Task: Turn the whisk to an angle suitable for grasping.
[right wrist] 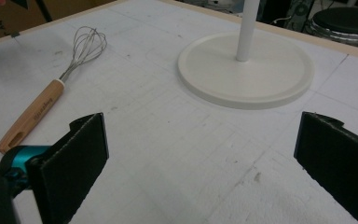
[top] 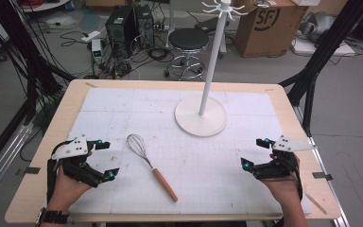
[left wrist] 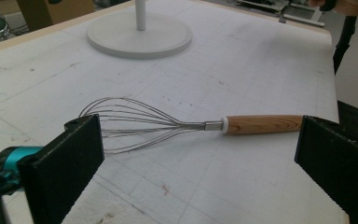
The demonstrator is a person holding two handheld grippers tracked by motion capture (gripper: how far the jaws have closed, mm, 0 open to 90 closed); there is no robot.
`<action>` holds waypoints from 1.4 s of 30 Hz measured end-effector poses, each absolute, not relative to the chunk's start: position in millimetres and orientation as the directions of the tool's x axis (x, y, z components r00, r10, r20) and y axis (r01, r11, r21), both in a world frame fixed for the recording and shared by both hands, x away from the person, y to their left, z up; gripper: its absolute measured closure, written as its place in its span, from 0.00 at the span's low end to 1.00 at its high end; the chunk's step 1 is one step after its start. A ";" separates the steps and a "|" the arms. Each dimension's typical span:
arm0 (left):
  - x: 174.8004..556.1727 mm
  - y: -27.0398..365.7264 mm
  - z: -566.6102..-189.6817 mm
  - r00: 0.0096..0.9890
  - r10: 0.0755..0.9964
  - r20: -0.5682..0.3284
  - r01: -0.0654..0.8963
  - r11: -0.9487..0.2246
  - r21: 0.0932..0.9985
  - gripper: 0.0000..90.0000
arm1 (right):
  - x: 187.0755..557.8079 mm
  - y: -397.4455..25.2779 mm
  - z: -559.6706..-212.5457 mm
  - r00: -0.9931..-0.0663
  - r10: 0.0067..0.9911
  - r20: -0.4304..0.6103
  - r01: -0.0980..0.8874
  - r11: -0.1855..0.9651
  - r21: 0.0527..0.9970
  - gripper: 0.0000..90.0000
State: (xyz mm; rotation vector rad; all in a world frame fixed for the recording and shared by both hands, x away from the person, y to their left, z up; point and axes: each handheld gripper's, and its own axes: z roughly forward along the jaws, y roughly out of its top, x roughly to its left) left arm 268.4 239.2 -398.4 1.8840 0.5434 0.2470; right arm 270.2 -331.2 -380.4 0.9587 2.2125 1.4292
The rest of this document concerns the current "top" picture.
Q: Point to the white hook stand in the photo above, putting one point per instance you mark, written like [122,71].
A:
[201,123]

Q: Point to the black tape strip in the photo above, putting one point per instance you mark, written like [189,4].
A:
[322,176]
[31,170]

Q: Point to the person's right hand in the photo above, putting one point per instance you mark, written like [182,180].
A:
[282,189]

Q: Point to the black round stool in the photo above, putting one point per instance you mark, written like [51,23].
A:
[188,38]

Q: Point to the white flat board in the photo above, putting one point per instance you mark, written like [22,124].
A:
[312,48]

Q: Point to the white power strip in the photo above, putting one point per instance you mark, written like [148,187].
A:
[90,36]

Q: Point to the slim black computer tower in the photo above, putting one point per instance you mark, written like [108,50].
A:
[145,26]

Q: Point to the white round table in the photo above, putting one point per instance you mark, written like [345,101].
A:
[44,5]

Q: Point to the person's left hand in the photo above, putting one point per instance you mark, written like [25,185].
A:
[66,192]

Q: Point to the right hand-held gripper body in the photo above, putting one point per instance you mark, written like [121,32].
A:
[283,165]

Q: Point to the black metal frame stand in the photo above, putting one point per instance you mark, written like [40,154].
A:
[28,53]
[327,50]

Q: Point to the grey bag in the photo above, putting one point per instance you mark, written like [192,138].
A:
[319,25]

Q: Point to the large black computer tower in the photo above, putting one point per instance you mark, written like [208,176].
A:
[119,30]

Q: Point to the white grid mat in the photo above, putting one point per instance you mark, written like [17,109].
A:
[201,176]

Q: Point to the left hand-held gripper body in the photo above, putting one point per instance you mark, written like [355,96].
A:
[75,148]

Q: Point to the brown cardboard box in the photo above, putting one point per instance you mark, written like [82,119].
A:
[264,34]

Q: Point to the thin wooden stick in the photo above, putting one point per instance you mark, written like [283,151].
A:
[315,203]

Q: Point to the aluminium rail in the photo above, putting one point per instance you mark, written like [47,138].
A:
[3,164]
[334,195]

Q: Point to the small white device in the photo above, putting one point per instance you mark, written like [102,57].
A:
[96,48]

